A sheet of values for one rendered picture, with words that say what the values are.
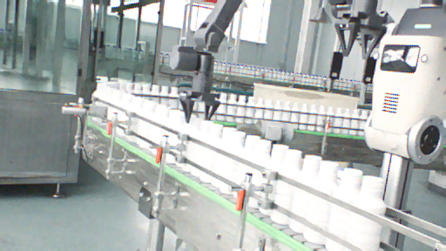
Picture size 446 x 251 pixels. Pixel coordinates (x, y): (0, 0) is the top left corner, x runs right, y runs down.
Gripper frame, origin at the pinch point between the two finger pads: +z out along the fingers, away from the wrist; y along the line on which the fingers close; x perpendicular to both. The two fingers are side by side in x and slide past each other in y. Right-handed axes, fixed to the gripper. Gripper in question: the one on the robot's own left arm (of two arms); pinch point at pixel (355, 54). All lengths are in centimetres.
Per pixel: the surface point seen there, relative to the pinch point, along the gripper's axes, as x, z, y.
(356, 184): -22.0, 25.3, -15.4
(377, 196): -28.0, 25.9, -16.0
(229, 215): 12.3, 42.7, -21.1
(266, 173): -1.0, 28.7, -21.3
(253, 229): 1.6, 42.5, -21.1
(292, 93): 349, 29, 253
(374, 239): -29.1, 33.4, -16.3
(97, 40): 540, 1, 92
